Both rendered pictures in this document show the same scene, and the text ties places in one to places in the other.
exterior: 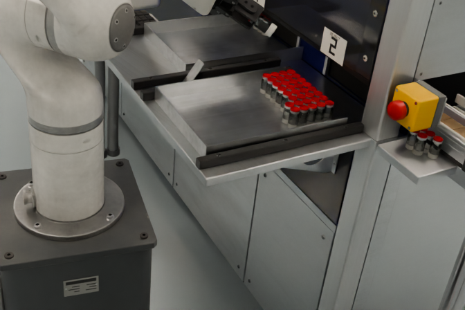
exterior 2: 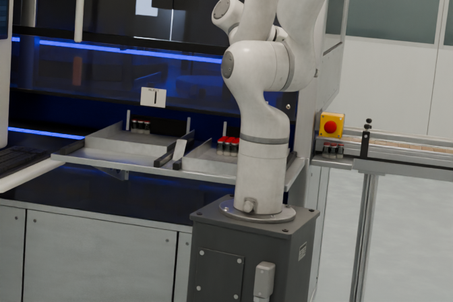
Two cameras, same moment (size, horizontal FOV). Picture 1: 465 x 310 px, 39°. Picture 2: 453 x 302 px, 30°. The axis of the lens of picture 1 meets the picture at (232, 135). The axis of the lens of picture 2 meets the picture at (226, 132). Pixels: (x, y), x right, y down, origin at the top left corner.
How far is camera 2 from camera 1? 1.87 m
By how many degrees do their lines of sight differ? 48
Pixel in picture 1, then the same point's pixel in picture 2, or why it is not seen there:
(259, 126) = not seen: hidden behind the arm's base
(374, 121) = (305, 145)
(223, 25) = (112, 134)
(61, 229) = (282, 216)
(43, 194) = (267, 195)
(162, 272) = not seen: outside the picture
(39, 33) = (284, 75)
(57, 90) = (280, 114)
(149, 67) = (135, 158)
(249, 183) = (164, 263)
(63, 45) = (296, 79)
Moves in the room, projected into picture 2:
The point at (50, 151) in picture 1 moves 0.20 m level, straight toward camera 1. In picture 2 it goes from (278, 158) to (358, 172)
